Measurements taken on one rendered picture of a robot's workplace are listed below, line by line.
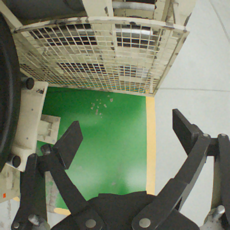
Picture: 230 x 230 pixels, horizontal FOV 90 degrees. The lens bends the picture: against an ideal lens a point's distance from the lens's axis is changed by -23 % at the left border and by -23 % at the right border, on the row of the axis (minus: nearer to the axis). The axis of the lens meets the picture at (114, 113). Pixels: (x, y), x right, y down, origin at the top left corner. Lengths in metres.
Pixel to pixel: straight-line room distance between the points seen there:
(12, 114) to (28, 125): 0.18
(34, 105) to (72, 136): 0.47
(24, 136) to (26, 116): 0.08
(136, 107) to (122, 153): 0.43
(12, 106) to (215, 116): 1.58
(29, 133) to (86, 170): 0.86
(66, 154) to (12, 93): 0.33
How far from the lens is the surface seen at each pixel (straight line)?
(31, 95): 0.66
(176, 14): 0.53
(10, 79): 0.46
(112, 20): 0.45
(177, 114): 0.18
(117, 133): 1.31
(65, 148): 0.16
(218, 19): 2.53
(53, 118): 1.49
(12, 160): 0.55
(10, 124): 0.47
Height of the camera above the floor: 1.30
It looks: 79 degrees down
